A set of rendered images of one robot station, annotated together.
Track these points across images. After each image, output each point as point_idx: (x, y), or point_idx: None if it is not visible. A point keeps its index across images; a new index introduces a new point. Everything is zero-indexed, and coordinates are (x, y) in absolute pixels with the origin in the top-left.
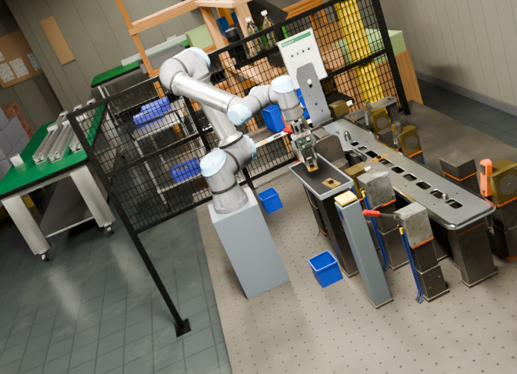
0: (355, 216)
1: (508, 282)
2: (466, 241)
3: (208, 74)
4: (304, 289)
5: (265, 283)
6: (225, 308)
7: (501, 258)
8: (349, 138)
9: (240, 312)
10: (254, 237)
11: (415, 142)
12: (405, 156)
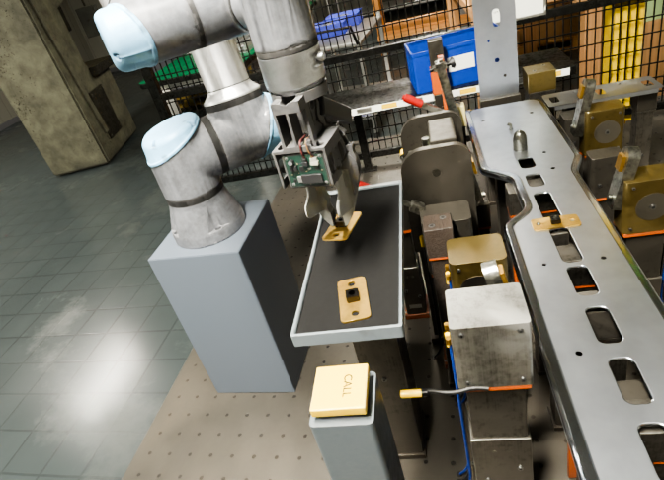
0: (351, 452)
1: None
2: None
3: None
4: (299, 432)
5: (248, 381)
6: (179, 391)
7: None
8: (522, 148)
9: (188, 417)
10: (229, 307)
11: (661, 208)
12: (619, 244)
